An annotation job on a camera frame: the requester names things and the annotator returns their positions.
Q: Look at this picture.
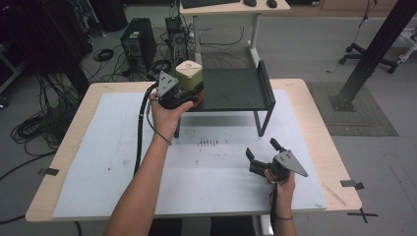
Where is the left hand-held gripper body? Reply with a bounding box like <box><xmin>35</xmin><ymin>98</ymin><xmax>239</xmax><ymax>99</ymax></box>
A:
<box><xmin>157</xmin><ymin>71</ymin><xmax>200</xmax><ymax>110</ymax></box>

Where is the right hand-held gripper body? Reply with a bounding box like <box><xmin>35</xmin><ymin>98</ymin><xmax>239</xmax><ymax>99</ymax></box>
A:
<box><xmin>249</xmin><ymin>148</ymin><xmax>310</xmax><ymax>183</ymax></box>

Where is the beige cardboard box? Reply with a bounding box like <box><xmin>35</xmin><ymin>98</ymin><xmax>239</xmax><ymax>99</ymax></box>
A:
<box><xmin>175</xmin><ymin>59</ymin><xmax>205</xmax><ymax>108</ymax></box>

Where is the black metal shelf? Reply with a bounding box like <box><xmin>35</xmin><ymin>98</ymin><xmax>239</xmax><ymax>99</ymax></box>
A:
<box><xmin>173</xmin><ymin>59</ymin><xmax>277</xmax><ymax>139</ymax></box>

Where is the person's right hand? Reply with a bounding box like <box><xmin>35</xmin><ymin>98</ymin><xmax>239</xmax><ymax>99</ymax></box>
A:
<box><xmin>264</xmin><ymin>168</ymin><xmax>297</xmax><ymax>212</ymax></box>

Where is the person's left hand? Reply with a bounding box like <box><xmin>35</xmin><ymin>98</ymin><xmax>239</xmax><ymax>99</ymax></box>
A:
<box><xmin>149</xmin><ymin>89</ymin><xmax>195</xmax><ymax>145</ymax></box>

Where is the small black computer tower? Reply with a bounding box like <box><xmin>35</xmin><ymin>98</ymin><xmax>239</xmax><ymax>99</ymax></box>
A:
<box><xmin>164</xmin><ymin>15</ymin><xmax>191</xmax><ymax>65</ymax></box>

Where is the large black computer tower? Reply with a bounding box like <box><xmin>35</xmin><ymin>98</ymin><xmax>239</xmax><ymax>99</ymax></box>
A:
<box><xmin>120</xmin><ymin>17</ymin><xmax>157</xmax><ymax>74</ymax></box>

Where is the black tape strip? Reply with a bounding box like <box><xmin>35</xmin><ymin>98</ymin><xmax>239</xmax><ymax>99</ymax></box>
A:
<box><xmin>37</xmin><ymin>167</ymin><xmax>61</xmax><ymax>177</ymax></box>
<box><xmin>339</xmin><ymin>179</ymin><xmax>366</xmax><ymax>191</ymax></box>

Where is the grey floor mat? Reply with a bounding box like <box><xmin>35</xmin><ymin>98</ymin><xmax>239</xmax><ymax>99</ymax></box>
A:
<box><xmin>306</xmin><ymin>81</ymin><xmax>399</xmax><ymax>138</ymax></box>

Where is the light wooden desk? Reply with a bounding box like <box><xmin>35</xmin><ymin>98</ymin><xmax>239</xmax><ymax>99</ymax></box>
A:
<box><xmin>179</xmin><ymin>0</ymin><xmax>292</xmax><ymax>67</ymax></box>

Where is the black keyboard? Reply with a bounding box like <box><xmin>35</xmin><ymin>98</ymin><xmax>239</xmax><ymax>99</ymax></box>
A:
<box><xmin>181</xmin><ymin>0</ymin><xmax>241</xmax><ymax>10</ymax></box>

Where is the white table mat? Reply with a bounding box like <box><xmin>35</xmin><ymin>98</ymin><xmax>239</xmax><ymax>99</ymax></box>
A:
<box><xmin>52</xmin><ymin>88</ymin><xmax>328</xmax><ymax>219</ymax></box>

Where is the black chair base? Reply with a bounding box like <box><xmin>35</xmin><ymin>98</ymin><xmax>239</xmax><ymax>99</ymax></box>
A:
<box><xmin>338</xmin><ymin>42</ymin><xmax>399</xmax><ymax>75</ymax></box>

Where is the black curtain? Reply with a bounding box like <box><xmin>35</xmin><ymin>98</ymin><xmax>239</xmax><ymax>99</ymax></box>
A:
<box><xmin>0</xmin><ymin>0</ymin><xmax>93</xmax><ymax>96</ymax></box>

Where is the thin grey cable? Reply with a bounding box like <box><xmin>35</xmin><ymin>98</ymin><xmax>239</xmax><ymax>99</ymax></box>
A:
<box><xmin>146</xmin><ymin>100</ymin><xmax>173</xmax><ymax>147</ymax></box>

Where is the thick black gripper cable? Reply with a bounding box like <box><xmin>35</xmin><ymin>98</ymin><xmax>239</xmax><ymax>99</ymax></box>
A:
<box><xmin>133</xmin><ymin>82</ymin><xmax>159</xmax><ymax>177</ymax></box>

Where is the coiled black cable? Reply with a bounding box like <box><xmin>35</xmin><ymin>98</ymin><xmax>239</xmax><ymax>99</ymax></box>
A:
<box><xmin>92</xmin><ymin>47</ymin><xmax>115</xmax><ymax>63</ymax></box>

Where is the black metal post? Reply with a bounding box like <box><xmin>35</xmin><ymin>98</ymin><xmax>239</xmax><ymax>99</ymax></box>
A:
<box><xmin>328</xmin><ymin>0</ymin><xmax>417</xmax><ymax>112</ymax></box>

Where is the tangle of black floor cables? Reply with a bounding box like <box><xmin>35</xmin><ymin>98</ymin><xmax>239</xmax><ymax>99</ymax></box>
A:
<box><xmin>9</xmin><ymin>70</ymin><xmax>85</xmax><ymax>159</ymax></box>

